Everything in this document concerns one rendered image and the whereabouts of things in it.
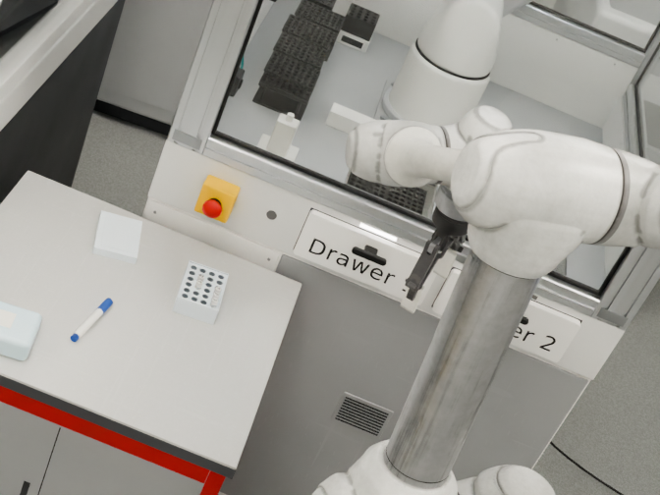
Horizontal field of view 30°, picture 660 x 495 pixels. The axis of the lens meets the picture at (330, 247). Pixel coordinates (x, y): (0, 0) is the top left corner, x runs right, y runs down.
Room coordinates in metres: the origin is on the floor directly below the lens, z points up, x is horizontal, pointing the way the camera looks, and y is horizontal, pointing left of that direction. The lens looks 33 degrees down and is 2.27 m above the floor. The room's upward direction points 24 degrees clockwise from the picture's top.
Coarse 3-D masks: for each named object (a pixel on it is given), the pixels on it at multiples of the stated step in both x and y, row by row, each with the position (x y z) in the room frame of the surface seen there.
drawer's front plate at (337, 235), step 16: (304, 224) 2.12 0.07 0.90; (320, 224) 2.12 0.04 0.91; (336, 224) 2.12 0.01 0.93; (304, 240) 2.12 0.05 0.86; (320, 240) 2.12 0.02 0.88; (336, 240) 2.12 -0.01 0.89; (352, 240) 2.12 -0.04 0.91; (368, 240) 2.12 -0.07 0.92; (384, 240) 2.14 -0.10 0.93; (304, 256) 2.12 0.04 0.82; (320, 256) 2.12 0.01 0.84; (336, 256) 2.12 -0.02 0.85; (352, 256) 2.12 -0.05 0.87; (384, 256) 2.13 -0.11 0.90; (400, 256) 2.13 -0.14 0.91; (416, 256) 2.13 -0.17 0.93; (352, 272) 2.12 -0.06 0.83; (368, 272) 2.12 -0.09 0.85; (384, 272) 2.13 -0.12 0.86; (400, 272) 2.13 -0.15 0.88; (432, 272) 2.13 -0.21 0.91; (384, 288) 2.13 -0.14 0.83; (400, 288) 2.13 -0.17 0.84
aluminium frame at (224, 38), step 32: (224, 0) 2.12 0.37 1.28; (256, 0) 2.12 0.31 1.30; (224, 32) 2.12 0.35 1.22; (192, 64) 2.12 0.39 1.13; (224, 64) 2.12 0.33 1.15; (192, 96) 2.12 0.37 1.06; (224, 96) 2.13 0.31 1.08; (192, 128) 2.12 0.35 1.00; (224, 160) 2.12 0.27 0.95; (256, 160) 2.12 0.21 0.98; (320, 192) 2.14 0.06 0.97; (352, 192) 2.15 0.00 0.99; (384, 224) 2.14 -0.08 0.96; (416, 224) 2.14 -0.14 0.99; (640, 256) 2.17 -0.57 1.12; (544, 288) 2.16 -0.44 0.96; (576, 288) 2.17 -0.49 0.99; (608, 288) 2.17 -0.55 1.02; (640, 288) 2.18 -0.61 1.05; (608, 320) 2.17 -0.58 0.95
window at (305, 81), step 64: (320, 0) 2.14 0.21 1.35; (384, 0) 2.15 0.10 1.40; (448, 0) 2.15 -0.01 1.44; (512, 0) 2.16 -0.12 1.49; (576, 0) 2.17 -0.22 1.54; (640, 0) 2.17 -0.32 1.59; (256, 64) 2.14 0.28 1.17; (320, 64) 2.15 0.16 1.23; (384, 64) 2.15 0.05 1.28; (448, 64) 2.16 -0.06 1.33; (512, 64) 2.16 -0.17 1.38; (576, 64) 2.17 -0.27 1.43; (640, 64) 2.17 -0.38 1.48; (256, 128) 2.14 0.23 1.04; (320, 128) 2.15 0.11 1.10; (576, 128) 2.17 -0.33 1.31; (640, 128) 2.18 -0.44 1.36; (384, 192) 2.16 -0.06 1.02; (576, 256) 2.18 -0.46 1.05
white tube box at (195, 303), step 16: (192, 272) 1.95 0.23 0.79; (208, 272) 1.97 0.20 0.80; (224, 272) 1.98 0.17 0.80; (192, 288) 1.90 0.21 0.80; (208, 288) 1.92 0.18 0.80; (224, 288) 1.94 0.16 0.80; (176, 304) 1.85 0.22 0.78; (192, 304) 1.86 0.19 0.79; (208, 304) 1.87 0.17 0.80; (208, 320) 1.86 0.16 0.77
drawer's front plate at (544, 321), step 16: (448, 288) 2.13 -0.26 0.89; (528, 304) 2.14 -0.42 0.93; (528, 320) 2.14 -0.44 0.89; (544, 320) 2.14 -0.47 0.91; (560, 320) 2.15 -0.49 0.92; (576, 320) 2.16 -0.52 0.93; (528, 336) 2.14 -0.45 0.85; (544, 336) 2.15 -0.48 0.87; (560, 336) 2.15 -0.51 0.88; (544, 352) 2.15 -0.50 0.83; (560, 352) 2.15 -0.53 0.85
